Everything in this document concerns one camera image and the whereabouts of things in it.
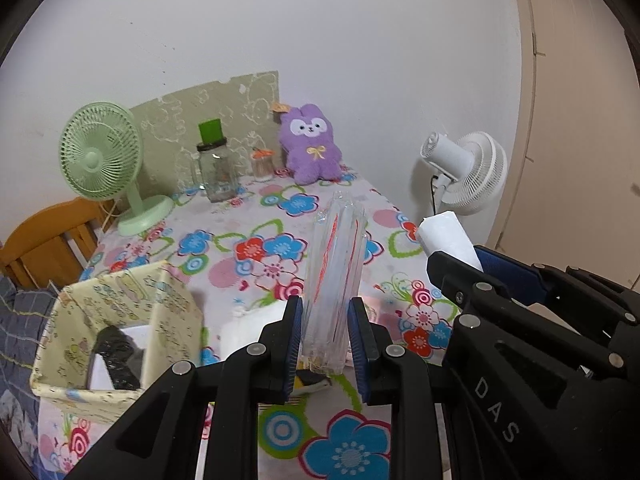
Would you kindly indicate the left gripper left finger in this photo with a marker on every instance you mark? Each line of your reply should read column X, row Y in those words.
column 201, row 420

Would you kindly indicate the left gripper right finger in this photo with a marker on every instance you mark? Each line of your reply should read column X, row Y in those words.
column 390, row 374

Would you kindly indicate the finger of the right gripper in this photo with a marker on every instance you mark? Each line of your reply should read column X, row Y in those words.
column 523, row 283
column 456, row 280

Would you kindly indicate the black plastic bag bundle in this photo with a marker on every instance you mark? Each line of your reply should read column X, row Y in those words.
column 116, row 361

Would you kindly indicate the clear straw bundle pack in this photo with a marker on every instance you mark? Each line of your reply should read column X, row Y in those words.
column 334, row 267

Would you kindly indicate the yellow black sponge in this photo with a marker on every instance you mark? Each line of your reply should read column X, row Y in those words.
column 307, row 381

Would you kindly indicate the white floor fan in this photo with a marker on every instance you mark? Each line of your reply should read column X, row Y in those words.
column 470, row 173

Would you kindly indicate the white towel roll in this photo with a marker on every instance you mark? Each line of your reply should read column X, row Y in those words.
column 245, row 326

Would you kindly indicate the yellow cartoon fabric storage box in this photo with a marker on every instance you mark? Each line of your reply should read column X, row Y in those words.
column 149, row 297

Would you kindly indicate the grey plaid pillow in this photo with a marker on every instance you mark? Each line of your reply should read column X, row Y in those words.
column 24, row 315

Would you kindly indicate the floral tablecloth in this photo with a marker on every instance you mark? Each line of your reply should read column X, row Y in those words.
column 248, row 255

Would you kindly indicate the purple plush bunny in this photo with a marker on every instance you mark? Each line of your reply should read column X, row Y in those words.
column 306, row 136

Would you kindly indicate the toothpick holder orange lid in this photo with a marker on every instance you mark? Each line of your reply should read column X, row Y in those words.
column 262, row 164

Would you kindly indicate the glass jar with black lid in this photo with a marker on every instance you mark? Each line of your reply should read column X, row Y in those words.
column 214, row 172

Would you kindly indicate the green cartoon cardboard panel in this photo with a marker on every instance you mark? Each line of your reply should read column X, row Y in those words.
column 170, row 133

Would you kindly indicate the green desk fan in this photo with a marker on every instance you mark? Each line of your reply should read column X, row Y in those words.
column 100, row 154

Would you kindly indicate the green plastic cup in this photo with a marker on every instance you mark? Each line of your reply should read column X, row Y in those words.
column 211, row 131

